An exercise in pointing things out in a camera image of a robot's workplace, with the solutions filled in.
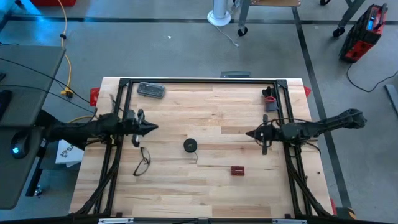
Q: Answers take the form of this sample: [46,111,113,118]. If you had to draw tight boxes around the black computer mouse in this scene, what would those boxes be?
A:
[11,129,32,160]

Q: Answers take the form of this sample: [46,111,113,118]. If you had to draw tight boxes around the flat white tray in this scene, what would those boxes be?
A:
[136,82,166,100]

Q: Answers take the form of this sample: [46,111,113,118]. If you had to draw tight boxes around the black power cord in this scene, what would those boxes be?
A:
[346,62,398,93]

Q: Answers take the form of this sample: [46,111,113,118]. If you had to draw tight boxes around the black wire spool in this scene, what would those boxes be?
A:
[183,138,198,153]

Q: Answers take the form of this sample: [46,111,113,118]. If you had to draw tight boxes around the black diagonal strut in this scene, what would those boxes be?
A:
[36,109,60,131]

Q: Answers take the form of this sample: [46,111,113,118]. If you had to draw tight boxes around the yellow cable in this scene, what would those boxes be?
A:
[57,0,96,124]

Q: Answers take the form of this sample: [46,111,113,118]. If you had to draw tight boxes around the black desk leg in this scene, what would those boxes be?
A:
[25,133,52,197]

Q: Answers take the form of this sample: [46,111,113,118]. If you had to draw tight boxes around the grey side table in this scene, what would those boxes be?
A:
[0,45,67,210]

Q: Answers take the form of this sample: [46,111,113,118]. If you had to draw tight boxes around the grey cart leg with caster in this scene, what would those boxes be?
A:
[332,0,366,39]

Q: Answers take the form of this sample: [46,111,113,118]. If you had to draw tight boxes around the thin black desk cable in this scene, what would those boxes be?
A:
[0,57,91,105]
[0,84,96,114]

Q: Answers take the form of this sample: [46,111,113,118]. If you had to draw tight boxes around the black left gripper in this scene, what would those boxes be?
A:
[123,108,159,148]

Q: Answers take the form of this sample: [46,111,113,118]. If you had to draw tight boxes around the wooden top rolling table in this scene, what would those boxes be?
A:
[238,0,302,37]

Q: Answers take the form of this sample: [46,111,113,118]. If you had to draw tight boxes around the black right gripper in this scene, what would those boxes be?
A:
[245,114,278,156]

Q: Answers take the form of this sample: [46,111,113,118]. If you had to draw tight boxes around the white printed box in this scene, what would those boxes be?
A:
[55,139,86,168]

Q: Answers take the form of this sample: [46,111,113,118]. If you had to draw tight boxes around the white pole base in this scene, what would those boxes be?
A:
[207,0,233,27]

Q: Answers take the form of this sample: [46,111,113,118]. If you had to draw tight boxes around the grey red plastic piece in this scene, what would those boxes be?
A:
[261,86,280,113]

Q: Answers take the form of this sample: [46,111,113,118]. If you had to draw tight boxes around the white floor cable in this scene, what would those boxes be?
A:
[214,24,240,48]

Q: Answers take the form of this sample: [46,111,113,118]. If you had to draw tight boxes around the red bin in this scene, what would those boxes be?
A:
[30,0,77,7]

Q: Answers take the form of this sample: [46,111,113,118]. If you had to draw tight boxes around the black eyeglasses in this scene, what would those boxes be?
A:
[132,146,152,177]

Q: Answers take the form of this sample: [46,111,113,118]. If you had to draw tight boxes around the red black tool case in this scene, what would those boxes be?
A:
[338,3,389,63]

